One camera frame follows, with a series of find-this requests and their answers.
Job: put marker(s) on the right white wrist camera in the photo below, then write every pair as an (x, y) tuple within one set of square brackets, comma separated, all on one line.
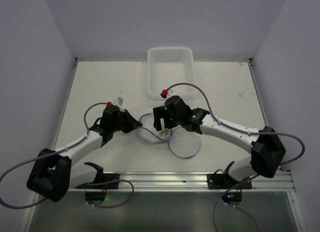
[(165, 94)]

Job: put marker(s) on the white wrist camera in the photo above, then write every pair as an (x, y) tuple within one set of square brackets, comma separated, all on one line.
[(165, 94), (118, 102)]

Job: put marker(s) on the aluminium front rail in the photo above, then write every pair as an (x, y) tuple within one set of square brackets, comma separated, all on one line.
[(197, 182)]

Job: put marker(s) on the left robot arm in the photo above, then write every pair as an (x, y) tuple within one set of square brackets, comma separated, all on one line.
[(52, 174)]

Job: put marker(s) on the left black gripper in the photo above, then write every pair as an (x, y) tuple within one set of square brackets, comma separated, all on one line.
[(125, 121)]

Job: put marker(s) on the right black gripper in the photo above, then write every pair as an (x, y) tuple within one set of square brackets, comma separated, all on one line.
[(163, 116)]

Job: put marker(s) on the white mesh laundry bag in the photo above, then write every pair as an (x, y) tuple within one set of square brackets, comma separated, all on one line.
[(180, 143)]

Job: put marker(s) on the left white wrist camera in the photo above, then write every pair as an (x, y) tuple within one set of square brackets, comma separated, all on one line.
[(118, 102)]

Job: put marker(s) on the white plastic basket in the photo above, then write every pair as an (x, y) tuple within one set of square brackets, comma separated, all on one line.
[(167, 66)]

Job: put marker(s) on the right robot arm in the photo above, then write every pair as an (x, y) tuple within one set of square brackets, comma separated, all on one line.
[(264, 147)]

